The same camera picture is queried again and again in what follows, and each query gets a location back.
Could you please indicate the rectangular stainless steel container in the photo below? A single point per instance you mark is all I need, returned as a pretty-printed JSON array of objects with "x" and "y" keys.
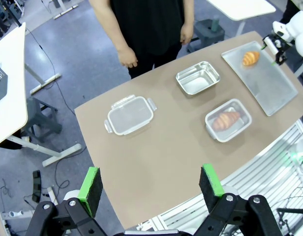
[
  {"x": 198, "y": 78},
  {"x": 240, "y": 123}
]

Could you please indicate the white table with mesh basket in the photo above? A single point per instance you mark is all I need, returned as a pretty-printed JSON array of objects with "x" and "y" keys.
[{"x": 11, "y": 103}]

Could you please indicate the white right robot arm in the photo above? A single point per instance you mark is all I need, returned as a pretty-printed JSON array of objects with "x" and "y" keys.
[{"x": 299, "y": 24}]

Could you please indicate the dark grey stool with bottle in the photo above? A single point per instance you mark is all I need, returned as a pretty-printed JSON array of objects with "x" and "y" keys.
[{"x": 208, "y": 30}]

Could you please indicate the person's right hand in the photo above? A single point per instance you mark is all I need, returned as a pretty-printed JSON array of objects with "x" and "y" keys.
[{"x": 128, "y": 57}]

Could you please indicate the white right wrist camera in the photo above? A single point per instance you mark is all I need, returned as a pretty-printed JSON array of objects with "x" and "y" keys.
[{"x": 272, "y": 45}]

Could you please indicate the person in black t-shirt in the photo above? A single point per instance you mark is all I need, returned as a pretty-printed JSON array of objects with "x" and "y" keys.
[{"x": 151, "y": 29}]

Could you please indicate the large white side table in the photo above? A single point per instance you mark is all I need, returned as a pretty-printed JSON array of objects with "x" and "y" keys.
[{"x": 242, "y": 8}]

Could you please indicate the dark grey step stool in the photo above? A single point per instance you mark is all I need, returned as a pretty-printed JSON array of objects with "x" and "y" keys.
[{"x": 42, "y": 118}]

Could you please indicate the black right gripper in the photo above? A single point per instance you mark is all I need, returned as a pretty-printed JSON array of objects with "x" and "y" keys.
[{"x": 284, "y": 41}]

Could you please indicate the person's right forearm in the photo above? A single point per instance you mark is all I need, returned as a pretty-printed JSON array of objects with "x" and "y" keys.
[{"x": 107, "y": 22}]

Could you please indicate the black foot pedal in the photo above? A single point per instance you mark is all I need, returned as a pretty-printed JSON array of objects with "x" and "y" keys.
[{"x": 36, "y": 185}]

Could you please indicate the golden brown croissant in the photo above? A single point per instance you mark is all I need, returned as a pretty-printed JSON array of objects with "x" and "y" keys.
[
  {"x": 225, "y": 121},
  {"x": 250, "y": 58}
]

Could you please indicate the person's left forearm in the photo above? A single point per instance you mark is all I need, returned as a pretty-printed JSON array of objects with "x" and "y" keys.
[{"x": 189, "y": 12}]

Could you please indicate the perforated metal baking tray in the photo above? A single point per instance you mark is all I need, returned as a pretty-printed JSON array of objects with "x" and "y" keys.
[{"x": 269, "y": 86}]

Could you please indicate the clear plastic clip lid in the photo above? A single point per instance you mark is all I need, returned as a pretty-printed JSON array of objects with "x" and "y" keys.
[
  {"x": 129, "y": 115},
  {"x": 245, "y": 115}
]

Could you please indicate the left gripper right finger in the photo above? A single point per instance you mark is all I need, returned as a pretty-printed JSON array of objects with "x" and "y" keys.
[{"x": 213, "y": 186}]

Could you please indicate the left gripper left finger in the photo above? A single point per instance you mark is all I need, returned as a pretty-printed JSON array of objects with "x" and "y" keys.
[{"x": 92, "y": 191}]

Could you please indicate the person's left hand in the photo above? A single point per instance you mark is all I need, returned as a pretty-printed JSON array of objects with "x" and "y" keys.
[{"x": 186, "y": 34}]

